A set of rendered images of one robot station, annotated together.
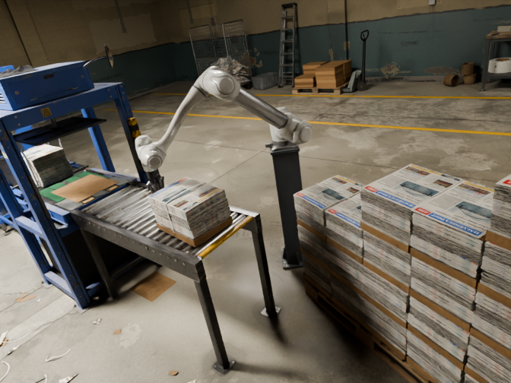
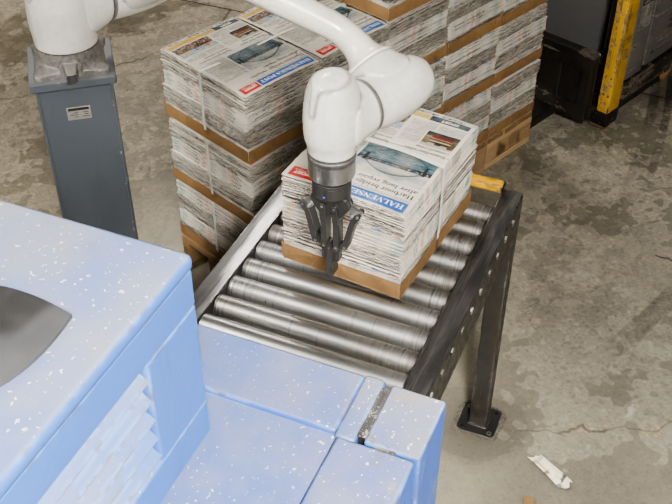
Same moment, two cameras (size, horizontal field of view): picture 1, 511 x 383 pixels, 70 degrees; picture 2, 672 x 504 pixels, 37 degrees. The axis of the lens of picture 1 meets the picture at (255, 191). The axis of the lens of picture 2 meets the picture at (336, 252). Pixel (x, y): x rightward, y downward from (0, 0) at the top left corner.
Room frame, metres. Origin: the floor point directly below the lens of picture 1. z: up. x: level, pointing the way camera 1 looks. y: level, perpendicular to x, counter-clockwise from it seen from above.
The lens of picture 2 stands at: (2.57, 2.04, 2.23)
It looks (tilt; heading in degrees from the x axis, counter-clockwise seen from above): 40 degrees down; 251
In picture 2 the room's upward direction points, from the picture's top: straight up
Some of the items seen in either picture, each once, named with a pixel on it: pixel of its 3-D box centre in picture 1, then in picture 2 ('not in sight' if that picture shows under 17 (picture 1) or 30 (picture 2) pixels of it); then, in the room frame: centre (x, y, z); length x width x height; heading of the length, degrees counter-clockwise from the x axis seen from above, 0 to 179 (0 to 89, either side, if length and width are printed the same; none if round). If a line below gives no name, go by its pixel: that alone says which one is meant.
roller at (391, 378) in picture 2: (156, 215); (301, 354); (2.17, 0.68, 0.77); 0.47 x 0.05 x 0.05; 138
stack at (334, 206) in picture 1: (386, 277); (344, 118); (1.61, -0.66, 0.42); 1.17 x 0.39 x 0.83; 27
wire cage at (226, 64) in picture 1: (221, 58); not in sight; (10.12, 0.28, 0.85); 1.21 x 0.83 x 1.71; 48
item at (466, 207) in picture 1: (471, 205); not in sight; (1.23, -0.85, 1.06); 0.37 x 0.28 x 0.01; 118
